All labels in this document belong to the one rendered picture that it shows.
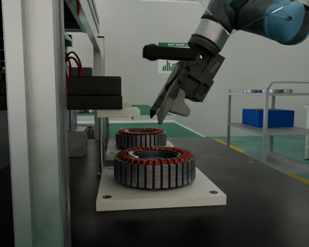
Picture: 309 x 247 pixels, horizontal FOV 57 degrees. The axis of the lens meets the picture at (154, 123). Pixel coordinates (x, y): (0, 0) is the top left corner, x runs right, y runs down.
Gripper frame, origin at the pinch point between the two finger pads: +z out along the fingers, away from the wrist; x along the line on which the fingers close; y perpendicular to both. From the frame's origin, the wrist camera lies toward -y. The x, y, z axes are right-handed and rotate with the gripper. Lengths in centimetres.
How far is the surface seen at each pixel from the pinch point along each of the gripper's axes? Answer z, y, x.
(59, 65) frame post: -1.1, -13.2, -44.0
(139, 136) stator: 4.0, -1.3, -5.6
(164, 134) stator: 1.3, 3.5, -3.2
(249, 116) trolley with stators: -51, 129, 239
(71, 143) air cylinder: 12.1, -12.3, -3.8
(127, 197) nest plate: 8.3, -2.5, -31.0
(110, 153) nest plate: 9.6, -4.8, -6.4
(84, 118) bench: 24, -20, 133
